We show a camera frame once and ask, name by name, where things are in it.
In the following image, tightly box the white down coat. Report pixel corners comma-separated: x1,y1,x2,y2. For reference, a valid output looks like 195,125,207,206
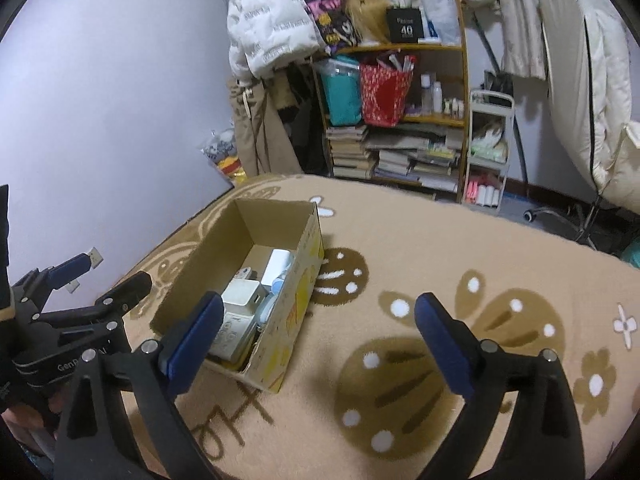
542,0,640,196

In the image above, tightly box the wooden shelf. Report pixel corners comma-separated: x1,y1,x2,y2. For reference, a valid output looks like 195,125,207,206
311,0,471,196

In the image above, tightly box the teal plastic object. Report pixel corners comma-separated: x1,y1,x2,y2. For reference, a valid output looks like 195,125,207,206
619,240,640,271

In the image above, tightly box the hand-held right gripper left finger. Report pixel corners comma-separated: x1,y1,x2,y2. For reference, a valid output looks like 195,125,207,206
53,291,225,480

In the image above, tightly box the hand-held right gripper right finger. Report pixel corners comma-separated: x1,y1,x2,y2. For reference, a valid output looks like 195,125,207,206
414,291,586,480

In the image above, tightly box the clear plastic bag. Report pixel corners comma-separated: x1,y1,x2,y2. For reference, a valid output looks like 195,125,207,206
417,0,461,46

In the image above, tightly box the white puffer jacket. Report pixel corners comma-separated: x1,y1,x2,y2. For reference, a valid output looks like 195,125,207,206
226,0,326,81

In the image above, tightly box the blonde wig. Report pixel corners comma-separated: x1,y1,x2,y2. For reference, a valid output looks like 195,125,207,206
345,0,393,45

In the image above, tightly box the black printed bag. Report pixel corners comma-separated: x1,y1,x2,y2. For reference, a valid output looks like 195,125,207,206
304,0,360,48

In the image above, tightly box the red patterned bag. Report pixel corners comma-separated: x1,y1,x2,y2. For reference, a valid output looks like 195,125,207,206
359,52,416,127

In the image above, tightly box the white trolley cart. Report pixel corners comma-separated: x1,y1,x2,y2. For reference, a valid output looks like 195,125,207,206
460,89,516,211

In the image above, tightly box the black box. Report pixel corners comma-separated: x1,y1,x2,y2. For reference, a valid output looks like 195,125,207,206
386,6,426,45

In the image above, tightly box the row of pink white tubes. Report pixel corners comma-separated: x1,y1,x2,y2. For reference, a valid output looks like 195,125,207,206
465,184,501,207

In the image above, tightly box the cardboard box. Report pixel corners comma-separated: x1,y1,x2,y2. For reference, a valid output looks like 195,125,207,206
150,198,326,395

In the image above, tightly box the stack of books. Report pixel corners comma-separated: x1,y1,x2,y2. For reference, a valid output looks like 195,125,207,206
325,125,466,193

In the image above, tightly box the white button card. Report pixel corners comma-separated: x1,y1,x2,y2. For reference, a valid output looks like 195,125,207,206
207,312,261,363

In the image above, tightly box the bag of plush toys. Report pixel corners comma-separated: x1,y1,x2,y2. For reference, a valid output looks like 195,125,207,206
200,129,248,188

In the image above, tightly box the row of small bottles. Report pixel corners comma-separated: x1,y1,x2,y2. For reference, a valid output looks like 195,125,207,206
420,74,467,116

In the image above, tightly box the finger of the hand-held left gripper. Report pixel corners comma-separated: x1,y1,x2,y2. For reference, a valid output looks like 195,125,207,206
35,271,153,333
12,252,93,311

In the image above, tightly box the beige coat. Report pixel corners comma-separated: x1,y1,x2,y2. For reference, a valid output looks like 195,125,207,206
229,77,303,176

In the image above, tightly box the person's left hand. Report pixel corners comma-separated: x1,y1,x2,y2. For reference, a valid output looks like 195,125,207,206
0,395,66,433

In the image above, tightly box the teal bag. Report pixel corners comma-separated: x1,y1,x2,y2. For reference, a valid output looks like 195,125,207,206
317,57,363,127

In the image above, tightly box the white charger plug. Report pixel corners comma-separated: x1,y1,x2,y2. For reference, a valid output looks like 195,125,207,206
220,280,268,320

